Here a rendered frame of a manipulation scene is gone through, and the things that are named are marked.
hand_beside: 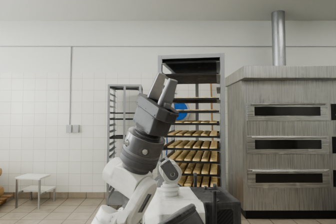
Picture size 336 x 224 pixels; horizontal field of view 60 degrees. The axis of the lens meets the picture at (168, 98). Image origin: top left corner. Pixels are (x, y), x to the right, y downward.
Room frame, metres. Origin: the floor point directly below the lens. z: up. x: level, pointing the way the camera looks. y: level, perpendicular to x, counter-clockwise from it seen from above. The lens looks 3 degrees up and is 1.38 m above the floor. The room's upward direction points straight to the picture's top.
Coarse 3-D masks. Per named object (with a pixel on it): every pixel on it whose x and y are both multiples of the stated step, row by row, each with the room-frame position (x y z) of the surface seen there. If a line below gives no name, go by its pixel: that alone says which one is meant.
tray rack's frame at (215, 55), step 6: (174, 54) 2.09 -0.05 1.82; (180, 54) 2.08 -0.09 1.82; (186, 54) 2.08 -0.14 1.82; (192, 54) 2.07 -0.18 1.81; (198, 54) 2.06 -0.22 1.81; (204, 54) 2.05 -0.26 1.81; (210, 54) 2.05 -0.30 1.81; (216, 54) 2.04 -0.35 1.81; (168, 60) 2.32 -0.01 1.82; (174, 60) 2.32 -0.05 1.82; (180, 60) 2.32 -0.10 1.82; (186, 60) 2.32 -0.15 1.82; (192, 60) 2.32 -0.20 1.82; (198, 108) 2.69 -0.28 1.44; (198, 114) 2.69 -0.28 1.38; (198, 126) 2.69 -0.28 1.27; (174, 138) 2.73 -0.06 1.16; (198, 138) 2.69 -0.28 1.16
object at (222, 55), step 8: (224, 80) 2.03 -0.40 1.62; (224, 88) 2.03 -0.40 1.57; (224, 96) 2.03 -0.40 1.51; (224, 104) 2.03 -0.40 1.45; (224, 112) 2.03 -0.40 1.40; (224, 120) 2.03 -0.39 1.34; (224, 128) 2.03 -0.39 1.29; (224, 136) 2.03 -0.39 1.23; (224, 144) 2.03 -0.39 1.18; (224, 152) 2.03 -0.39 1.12; (224, 160) 2.03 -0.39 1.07; (224, 168) 2.03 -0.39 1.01; (224, 176) 2.03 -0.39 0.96; (224, 184) 2.03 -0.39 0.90
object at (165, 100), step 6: (168, 78) 0.61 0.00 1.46; (168, 84) 0.61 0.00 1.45; (174, 84) 0.61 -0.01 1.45; (168, 90) 0.61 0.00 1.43; (174, 90) 0.62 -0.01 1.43; (162, 96) 0.61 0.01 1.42; (168, 96) 0.62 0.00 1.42; (162, 102) 0.61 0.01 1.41; (168, 102) 0.62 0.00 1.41; (168, 108) 0.62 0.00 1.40
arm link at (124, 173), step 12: (120, 156) 0.65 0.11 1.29; (132, 156) 0.63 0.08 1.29; (108, 168) 0.68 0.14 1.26; (120, 168) 0.66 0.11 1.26; (132, 168) 0.64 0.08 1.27; (144, 168) 0.64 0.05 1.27; (108, 180) 0.68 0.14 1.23; (120, 180) 0.66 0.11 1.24; (132, 180) 0.65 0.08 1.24; (132, 192) 0.65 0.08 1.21
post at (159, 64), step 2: (158, 56) 2.11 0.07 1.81; (160, 56) 2.11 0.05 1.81; (158, 58) 2.11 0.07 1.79; (160, 58) 2.11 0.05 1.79; (158, 60) 2.11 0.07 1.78; (160, 60) 2.11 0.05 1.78; (158, 62) 2.11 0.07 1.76; (160, 62) 2.11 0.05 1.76; (158, 64) 2.11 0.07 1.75; (160, 64) 2.11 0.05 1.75; (158, 66) 2.11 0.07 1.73; (160, 66) 2.11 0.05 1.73; (158, 68) 2.11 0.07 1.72; (160, 68) 2.11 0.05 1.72; (158, 70) 2.11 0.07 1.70; (160, 70) 2.11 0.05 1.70; (160, 72) 2.11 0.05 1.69; (160, 154) 2.11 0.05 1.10; (160, 156) 2.11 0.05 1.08; (160, 158) 2.11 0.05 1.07; (158, 160) 2.11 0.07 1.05; (158, 164) 2.11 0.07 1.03; (158, 166) 2.11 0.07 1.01; (158, 168) 2.11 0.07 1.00; (158, 170) 2.11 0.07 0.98; (158, 172) 2.11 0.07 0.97
